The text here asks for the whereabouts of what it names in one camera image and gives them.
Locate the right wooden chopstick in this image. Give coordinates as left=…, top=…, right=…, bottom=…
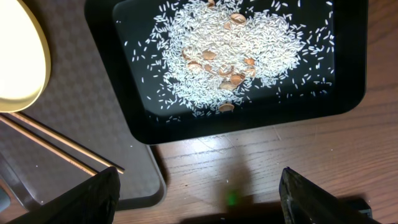
left=10, top=112, right=124, bottom=174

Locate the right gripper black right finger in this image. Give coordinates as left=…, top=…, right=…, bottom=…
left=279, top=167, right=377, bottom=224

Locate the brown serving tray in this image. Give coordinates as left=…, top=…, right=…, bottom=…
left=1, top=0, right=166, bottom=211

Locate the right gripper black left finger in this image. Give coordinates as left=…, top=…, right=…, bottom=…
left=9, top=167, right=121, bottom=224

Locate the pile of rice scraps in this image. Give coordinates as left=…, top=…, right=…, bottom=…
left=112, top=0, right=336, bottom=124

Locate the yellow plate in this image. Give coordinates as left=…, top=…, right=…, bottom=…
left=1, top=0, right=52, bottom=113

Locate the black plastic tray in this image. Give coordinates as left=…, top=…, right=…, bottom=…
left=85, top=0, right=368, bottom=145

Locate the left wooden chopstick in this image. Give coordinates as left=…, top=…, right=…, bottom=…
left=1, top=115, right=97, bottom=176

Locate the wooden chopstick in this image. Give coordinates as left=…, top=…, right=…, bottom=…
left=1, top=115, right=97, bottom=176
left=10, top=112, right=124, bottom=174

